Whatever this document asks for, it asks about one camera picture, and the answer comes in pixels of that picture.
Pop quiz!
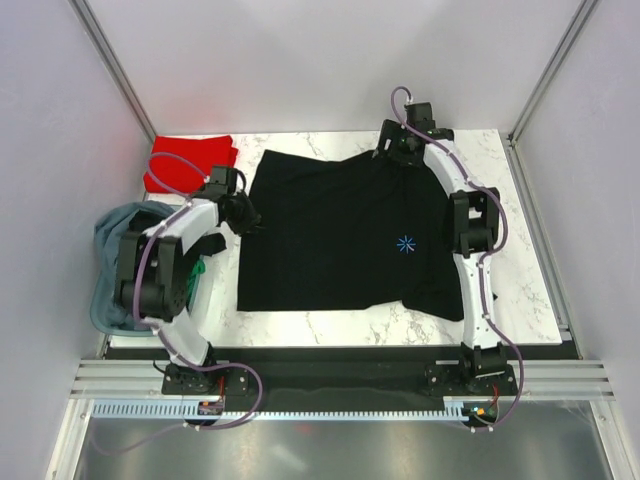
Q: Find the black t shirt with logo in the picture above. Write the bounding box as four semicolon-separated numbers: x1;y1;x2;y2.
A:
237;150;464;322

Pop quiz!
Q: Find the blue plastic laundry basket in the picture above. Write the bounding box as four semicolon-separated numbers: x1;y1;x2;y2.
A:
88;201;211;337

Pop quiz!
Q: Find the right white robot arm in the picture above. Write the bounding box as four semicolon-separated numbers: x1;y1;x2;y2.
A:
376;120;508;394

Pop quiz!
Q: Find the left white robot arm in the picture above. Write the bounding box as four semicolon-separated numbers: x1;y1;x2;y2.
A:
114;191;261;393

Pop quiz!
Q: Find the green garment in basket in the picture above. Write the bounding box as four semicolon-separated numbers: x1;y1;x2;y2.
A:
187;259;206;302

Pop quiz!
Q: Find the folded red t shirt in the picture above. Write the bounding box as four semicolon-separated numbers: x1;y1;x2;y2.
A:
143;135;239;194

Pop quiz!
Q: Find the black t shirt in basket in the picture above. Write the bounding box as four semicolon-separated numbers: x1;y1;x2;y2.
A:
124;211;228;311

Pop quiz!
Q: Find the grey blue t shirt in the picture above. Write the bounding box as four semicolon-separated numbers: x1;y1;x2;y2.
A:
89;200;174;338

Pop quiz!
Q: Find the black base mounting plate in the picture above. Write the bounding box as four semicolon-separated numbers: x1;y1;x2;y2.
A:
161;346;518;411

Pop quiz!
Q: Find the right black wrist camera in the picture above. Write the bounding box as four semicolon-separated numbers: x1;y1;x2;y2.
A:
405;102;436;134

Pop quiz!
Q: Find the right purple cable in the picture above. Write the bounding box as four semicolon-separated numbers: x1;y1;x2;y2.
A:
389;86;525;434

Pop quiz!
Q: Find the purple cable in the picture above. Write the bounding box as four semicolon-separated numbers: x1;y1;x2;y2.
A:
389;86;525;434
91;152;266;454

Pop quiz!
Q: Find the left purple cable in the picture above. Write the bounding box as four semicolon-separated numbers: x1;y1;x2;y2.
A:
91;152;266;454

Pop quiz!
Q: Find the right aluminium frame post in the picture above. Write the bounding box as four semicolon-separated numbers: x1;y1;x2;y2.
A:
507;0;601;146

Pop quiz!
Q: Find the aluminium frame post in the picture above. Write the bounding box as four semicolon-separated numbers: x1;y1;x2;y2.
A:
507;0;601;146
69;0;157;142

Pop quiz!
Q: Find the left aluminium frame post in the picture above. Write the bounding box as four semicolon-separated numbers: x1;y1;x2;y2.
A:
69;0;157;142

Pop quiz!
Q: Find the white slotted cable duct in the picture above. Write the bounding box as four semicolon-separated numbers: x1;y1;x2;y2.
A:
91;397;497;422

